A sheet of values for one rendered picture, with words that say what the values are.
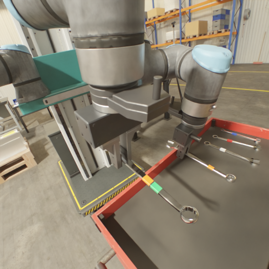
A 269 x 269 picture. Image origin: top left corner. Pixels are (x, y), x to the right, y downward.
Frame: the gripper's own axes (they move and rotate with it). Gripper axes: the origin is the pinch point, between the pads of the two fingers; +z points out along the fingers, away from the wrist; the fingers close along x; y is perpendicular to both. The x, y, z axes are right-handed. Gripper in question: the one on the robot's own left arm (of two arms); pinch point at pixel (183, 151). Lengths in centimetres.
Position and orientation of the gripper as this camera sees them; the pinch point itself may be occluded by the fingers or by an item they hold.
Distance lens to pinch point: 56.9
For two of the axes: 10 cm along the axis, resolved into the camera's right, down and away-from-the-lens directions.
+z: 0.3, 7.5, 6.7
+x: 7.4, -4.7, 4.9
